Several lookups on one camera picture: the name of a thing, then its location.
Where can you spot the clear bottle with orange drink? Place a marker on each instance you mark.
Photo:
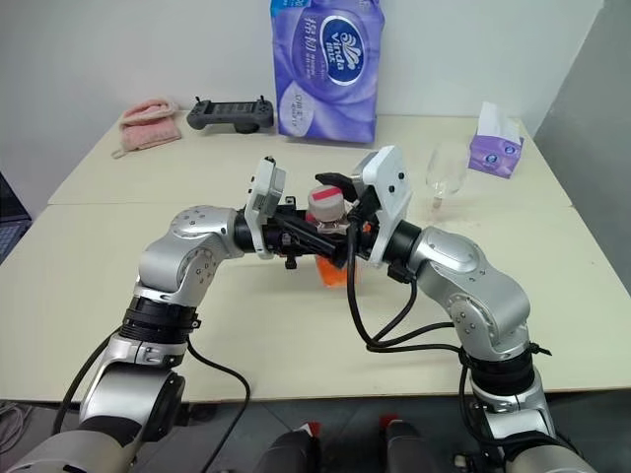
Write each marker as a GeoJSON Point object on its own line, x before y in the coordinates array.
{"type": "Point", "coordinates": [325, 204]}

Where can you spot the large purple tissue pack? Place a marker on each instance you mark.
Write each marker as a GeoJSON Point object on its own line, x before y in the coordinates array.
{"type": "Point", "coordinates": [325, 74]}

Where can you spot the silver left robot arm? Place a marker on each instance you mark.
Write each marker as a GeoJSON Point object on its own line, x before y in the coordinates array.
{"type": "Point", "coordinates": [162, 256]}

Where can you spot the dark blue crate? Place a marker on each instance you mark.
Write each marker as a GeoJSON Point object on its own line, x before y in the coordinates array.
{"type": "Point", "coordinates": [10, 217]}

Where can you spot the dark rounded shape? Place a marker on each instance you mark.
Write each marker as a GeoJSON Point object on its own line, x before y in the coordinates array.
{"type": "Point", "coordinates": [409, 446]}
{"type": "Point", "coordinates": [291, 451]}

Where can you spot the clear wine glass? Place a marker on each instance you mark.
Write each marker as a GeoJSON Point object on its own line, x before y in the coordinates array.
{"type": "Point", "coordinates": [446, 172]}

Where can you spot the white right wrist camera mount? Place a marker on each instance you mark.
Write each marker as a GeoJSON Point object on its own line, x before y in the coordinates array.
{"type": "Point", "coordinates": [389, 187]}

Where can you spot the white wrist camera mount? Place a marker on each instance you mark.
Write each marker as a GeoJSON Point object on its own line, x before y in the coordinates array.
{"type": "Point", "coordinates": [389, 187]}
{"type": "Point", "coordinates": [261, 197]}

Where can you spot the pink towel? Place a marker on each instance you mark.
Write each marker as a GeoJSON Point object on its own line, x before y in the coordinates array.
{"type": "Point", "coordinates": [148, 128]}

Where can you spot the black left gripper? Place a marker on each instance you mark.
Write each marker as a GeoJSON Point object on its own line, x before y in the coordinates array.
{"type": "Point", "coordinates": [283, 236]}

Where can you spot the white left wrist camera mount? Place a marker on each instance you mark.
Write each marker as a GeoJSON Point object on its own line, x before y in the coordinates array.
{"type": "Point", "coordinates": [261, 197]}

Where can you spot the small purple tissue box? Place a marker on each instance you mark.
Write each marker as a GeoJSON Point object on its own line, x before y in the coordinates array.
{"type": "Point", "coordinates": [495, 155]}

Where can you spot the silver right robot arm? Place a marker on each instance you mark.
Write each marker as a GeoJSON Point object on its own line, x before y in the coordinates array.
{"type": "Point", "coordinates": [473, 276]}

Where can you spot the black handheld controller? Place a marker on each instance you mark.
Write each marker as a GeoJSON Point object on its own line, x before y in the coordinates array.
{"type": "Point", "coordinates": [231, 112]}

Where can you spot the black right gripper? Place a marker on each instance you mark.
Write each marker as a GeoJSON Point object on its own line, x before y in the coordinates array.
{"type": "Point", "coordinates": [366, 222]}

